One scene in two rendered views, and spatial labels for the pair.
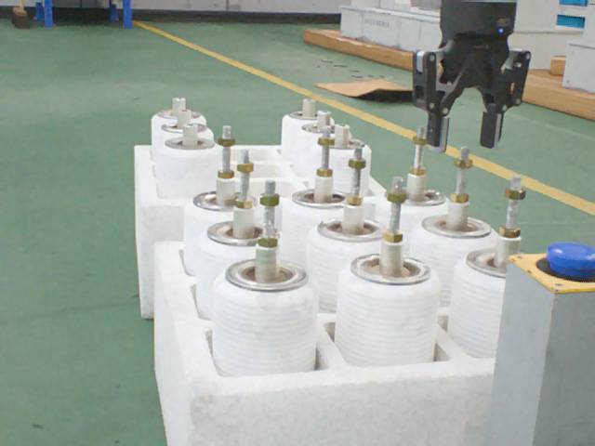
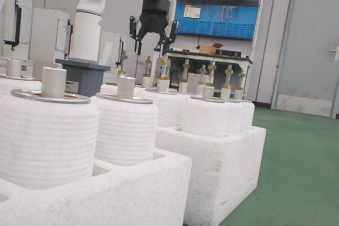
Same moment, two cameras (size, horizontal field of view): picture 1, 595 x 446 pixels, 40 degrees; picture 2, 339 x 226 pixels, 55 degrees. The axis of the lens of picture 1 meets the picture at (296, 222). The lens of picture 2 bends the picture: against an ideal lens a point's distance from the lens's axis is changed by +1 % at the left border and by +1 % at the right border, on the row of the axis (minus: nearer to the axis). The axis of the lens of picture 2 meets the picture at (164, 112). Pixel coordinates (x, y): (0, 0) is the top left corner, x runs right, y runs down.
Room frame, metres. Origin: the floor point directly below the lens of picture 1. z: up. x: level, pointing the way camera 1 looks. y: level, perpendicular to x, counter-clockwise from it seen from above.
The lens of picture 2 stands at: (1.50, 0.50, 0.29)
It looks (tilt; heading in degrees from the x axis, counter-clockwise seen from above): 6 degrees down; 223
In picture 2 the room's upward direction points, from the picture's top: 8 degrees clockwise
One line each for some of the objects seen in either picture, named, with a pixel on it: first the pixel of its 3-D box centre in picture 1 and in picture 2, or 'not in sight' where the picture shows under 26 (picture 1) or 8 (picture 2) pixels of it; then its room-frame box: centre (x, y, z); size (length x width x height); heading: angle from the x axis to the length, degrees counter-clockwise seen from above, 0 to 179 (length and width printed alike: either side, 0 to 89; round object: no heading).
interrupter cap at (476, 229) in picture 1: (456, 227); (145, 87); (0.87, -0.18, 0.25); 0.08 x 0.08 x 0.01
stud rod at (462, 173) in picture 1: (461, 181); (147, 69); (0.87, -0.18, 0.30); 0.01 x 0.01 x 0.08; 86
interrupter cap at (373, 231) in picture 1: (352, 230); (182, 93); (0.84, -0.06, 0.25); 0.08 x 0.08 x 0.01
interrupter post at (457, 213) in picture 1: (457, 216); (146, 82); (0.87, -0.18, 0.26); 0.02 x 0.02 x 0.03
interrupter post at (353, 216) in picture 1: (353, 218); (182, 89); (0.84, -0.06, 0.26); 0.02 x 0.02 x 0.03
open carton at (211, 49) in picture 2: not in sight; (209, 49); (-3.14, -2.95, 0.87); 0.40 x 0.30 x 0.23; 99
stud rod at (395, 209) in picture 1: (394, 217); (202, 77); (0.72, -0.09, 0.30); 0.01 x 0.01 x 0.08; 28
